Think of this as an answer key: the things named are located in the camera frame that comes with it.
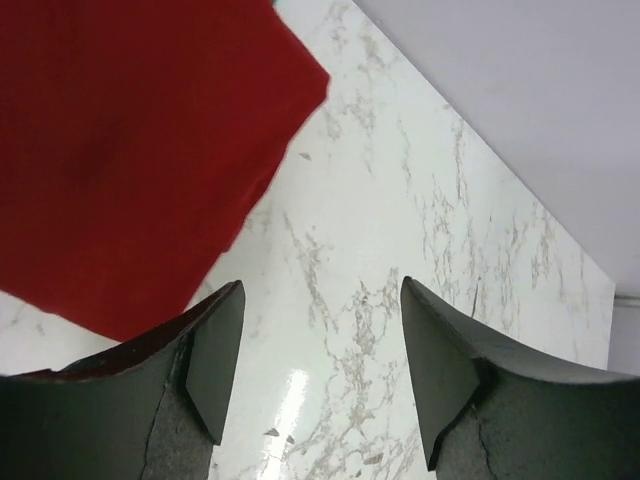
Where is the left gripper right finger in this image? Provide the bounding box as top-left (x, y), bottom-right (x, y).
top-left (401, 277), bottom-right (639, 479)

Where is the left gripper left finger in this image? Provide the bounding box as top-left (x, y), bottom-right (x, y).
top-left (1, 281), bottom-right (245, 479)

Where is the red t-shirt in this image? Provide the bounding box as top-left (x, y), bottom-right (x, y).
top-left (1, 1), bottom-right (329, 341)

